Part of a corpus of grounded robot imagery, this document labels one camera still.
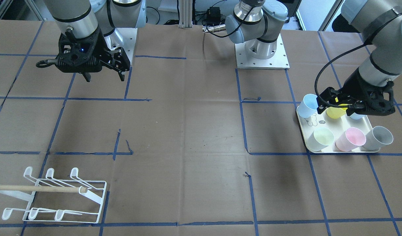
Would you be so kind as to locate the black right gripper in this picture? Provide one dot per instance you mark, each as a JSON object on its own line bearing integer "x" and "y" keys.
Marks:
{"x": 104, "y": 48}

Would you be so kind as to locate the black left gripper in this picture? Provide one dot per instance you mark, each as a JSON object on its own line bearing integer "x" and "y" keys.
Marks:
{"x": 355, "y": 84}

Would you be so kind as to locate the pale green ikea cup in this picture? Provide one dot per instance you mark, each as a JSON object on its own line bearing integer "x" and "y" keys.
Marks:
{"x": 320, "y": 138}

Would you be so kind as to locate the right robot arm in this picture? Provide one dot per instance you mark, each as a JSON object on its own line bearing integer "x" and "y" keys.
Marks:
{"x": 84, "y": 16}

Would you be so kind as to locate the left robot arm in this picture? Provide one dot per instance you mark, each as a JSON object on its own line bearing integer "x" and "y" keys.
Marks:
{"x": 378, "y": 21}

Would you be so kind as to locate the light blue cup far corner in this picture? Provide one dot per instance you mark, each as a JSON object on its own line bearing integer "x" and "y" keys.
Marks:
{"x": 356, "y": 116}

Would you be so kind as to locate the yellow ikea cup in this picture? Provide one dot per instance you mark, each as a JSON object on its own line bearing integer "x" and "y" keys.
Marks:
{"x": 335, "y": 113}

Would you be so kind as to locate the pink ikea cup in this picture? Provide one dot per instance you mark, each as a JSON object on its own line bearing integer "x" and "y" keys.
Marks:
{"x": 350, "y": 139}

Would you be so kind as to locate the grey ikea cup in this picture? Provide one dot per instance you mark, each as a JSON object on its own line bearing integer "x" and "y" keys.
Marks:
{"x": 377, "y": 138}

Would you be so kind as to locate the light blue cup near base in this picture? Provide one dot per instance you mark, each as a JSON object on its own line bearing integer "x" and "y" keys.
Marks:
{"x": 308, "y": 106}

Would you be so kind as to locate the white rectangular tray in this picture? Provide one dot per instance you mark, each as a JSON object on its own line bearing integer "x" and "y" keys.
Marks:
{"x": 336, "y": 126}

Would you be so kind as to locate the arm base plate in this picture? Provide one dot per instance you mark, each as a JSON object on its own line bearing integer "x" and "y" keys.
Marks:
{"x": 128, "y": 41}
{"x": 255, "y": 54}

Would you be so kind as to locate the white wire cup rack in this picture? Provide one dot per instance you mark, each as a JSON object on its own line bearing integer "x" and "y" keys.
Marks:
{"x": 49, "y": 199}

